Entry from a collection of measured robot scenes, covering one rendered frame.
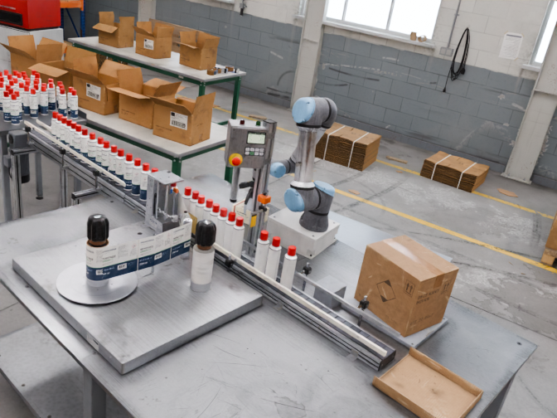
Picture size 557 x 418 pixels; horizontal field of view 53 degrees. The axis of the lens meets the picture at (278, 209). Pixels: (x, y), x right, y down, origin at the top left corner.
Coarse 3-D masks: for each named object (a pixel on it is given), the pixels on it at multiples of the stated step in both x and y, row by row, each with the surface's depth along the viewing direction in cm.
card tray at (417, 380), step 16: (416, 352) 212; (400, 368) 207; (416, 368) 208; (432, 368) 209; (384, 384) 193; (400, 384) 199; (416, 384) 200; (432, 384) 201; (448, 384) 203; (464, 384) 201; (400, 400) 190; (416, 400) 193; (432, 400) 194; (448, 400) 195; (464, 400) 196; (432, 416) 182; (448, 416) 188; (464, 416) 189
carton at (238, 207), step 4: (244, 200) 304; (236, 204) 298; (240, 204) 299; (244, 204) 300; (232, 208) 298; (236, 208) 296; (240, 208) 295; (268, 208) 299; (236, 212) 297; (240, 212) 296; (248, 212) 293; (268, 212) 300; (236, 216) 298; (244, 216) 295; (248, 216) 294; (264, 216) 299; (244, 220) 296; (248, 220) 294; (264, 220) 300; (248, 224) 295
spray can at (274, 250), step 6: (276, 240) 231; (270, 246) 233; (276, 246) 232; (270, 252) 233; (276, 252) 232; (270, 258) 234; (276, 258) 234; (270, 264) 235; (276, 264) 235; (270, 270) 236; (276, 270) 237; (270, 276) 237; (276, 276) 239
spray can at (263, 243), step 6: (264, 234) 234; (258, 240) 237; (264, 240) 235; (258, 246) 237; (264, 246) 236; (258, 252) 237; (264, 252) 237; (258, 258) 238; (264, 258) 239; (258, 264) 239; (264, 264) 240; (264, 270) 243
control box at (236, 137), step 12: (228, 120) 241; (228, 132) 240; (240, 132) 235; (264, 132) 237; (228, 144) 239; (240, 144) 238; (252, 144) 239; (264, 144) 240; (228, 156) 239; (240, 156) 240; (252, 156) 241; (264, 156) 242
